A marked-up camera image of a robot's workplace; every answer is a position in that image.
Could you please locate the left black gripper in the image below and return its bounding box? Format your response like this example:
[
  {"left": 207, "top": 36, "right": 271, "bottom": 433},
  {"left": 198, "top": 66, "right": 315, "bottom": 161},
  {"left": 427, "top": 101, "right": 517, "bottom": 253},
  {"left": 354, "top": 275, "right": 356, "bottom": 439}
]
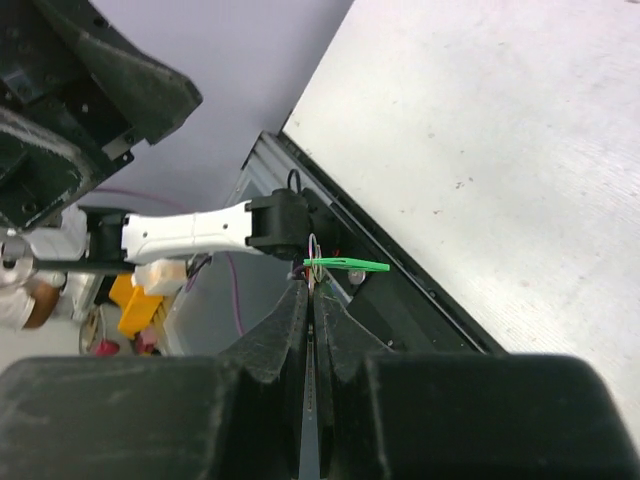
[{"left": 1, "top": 1, "right": 203, "bottom": 230}]

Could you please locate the white box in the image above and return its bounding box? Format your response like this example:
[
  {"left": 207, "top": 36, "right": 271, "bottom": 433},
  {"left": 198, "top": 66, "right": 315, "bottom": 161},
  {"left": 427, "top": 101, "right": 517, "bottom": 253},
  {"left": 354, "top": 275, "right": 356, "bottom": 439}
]
[{"left": 131, "top": 259, "right": 187, "bottom": 296}]

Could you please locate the green key tag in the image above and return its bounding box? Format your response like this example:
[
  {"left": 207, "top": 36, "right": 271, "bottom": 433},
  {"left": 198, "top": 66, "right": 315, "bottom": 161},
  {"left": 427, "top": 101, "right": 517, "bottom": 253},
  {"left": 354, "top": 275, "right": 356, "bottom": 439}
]
[{"left": 303, "top": 257, "right": 391, "bottom": 273}]

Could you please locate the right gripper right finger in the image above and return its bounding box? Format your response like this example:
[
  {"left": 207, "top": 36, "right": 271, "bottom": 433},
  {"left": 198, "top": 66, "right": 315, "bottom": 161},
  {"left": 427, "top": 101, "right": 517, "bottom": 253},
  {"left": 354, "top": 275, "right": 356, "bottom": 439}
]
[{"left": 313, "top": 286, "right": 639, "bottom": 479}]

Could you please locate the person in white shirt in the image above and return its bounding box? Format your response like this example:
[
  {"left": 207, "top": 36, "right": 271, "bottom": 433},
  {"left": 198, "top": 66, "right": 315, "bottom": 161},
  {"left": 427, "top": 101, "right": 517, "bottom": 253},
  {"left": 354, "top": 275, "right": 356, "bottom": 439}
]
[{"left": 0, "top": 204, "right": 91, "bottom": 331}]

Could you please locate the yellow bin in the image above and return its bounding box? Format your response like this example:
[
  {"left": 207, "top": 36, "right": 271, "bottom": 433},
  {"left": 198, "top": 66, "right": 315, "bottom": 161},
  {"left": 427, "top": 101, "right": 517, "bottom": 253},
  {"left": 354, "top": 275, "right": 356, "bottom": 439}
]
[{"left": 109, "top": 274, "right": 164, "bottom": 339}]

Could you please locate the pink object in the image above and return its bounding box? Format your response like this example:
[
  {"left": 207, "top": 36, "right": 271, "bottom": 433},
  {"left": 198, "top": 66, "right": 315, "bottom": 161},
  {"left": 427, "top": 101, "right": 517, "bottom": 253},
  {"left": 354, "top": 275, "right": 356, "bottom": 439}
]
[{"left": 133, "top": 325, "right": 161, "bottom": 356}]

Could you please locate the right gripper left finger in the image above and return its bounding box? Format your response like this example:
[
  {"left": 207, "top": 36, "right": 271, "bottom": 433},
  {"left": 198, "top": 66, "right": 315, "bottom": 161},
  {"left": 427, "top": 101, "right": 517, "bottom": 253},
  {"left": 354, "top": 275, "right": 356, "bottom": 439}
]
[{"left": 1, "top": 282, "right": 308, "bottom": 479}]

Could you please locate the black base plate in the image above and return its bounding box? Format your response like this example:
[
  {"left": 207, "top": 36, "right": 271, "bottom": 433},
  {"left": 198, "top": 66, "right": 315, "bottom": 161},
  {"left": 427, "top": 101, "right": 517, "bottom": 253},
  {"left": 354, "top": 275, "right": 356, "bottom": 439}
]
[{"left": 277, "top": 133, "right": 506, "bottom": 355}]

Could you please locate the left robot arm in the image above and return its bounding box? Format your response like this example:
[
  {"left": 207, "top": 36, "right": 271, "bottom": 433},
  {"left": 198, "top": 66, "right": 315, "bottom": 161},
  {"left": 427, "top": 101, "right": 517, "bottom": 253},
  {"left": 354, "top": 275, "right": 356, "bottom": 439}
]
[{"left": 1, "top": 1, "right": 312, "bottom": 273}]

